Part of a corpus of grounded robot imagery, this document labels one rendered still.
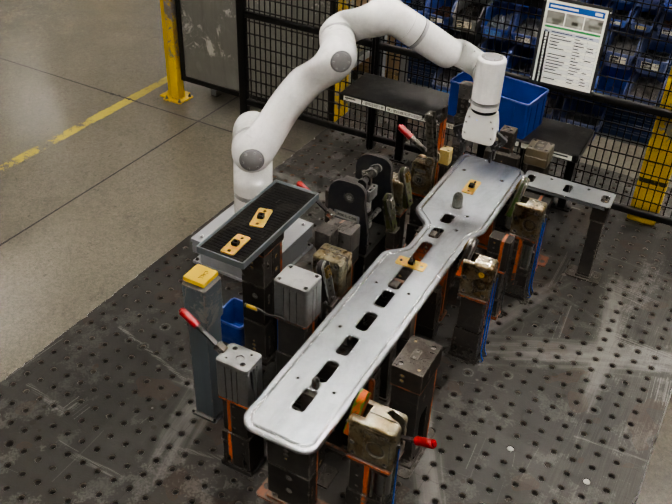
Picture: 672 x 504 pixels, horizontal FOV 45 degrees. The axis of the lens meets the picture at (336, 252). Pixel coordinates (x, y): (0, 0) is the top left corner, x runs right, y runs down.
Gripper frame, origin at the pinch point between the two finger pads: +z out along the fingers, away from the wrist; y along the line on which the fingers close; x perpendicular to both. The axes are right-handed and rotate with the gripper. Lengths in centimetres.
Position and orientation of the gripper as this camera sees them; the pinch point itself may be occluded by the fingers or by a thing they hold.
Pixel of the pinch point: (476, 154)
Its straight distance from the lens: 253.3
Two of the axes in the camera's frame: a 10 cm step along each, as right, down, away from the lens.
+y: 8.8, 3.1, -3.6
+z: -0.4, 8.0, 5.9
